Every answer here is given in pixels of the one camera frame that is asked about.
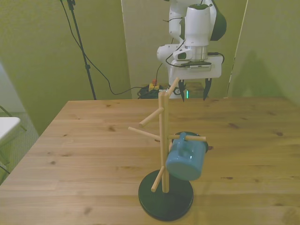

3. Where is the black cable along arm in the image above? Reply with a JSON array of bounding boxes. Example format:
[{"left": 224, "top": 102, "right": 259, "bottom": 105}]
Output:
[{"left": 163, "top": 15, "right": 224, "bottom": 68}]

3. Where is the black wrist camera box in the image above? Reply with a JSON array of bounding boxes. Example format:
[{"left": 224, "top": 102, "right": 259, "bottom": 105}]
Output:
[{"left": 180, "top": 61, "right": 217, "bottom": 72}]

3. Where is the black cable of tripod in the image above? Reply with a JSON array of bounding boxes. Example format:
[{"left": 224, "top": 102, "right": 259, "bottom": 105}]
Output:
[{"left": 60, "top": 0, "right": 144, "bottom": 96}]

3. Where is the black cable bundle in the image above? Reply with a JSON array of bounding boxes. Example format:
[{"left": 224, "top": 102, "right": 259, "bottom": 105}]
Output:
[{"left": 136, "top": 85, "right": 165, "bottom": 99}]

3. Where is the yellow emergency stop box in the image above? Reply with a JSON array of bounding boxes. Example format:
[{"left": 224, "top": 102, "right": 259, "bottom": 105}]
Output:
[{"left": 149, "top": 79, "right": 165, "bottom": 92}]

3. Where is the wooden mug tree black base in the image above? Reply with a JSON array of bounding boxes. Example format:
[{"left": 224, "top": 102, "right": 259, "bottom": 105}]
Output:
[{"left": 128, "top": 77, "right": 207, "bottom": 222}]

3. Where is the blue ceramic mug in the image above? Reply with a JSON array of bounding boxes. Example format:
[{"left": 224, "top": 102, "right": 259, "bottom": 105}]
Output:
[{"left": 165, "top": 131, "right": 209, "bottom": 181}]

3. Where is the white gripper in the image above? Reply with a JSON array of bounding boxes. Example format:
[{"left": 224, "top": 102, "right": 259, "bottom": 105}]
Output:
[{"left": 170, "top": 54, "right": 224, "bottom": 103}]

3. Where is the black tripod pole stand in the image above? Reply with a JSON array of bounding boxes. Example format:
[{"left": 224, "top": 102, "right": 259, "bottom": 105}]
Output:
[{"left": 60, "top": 0, "right": 98, "bottom": 101}]

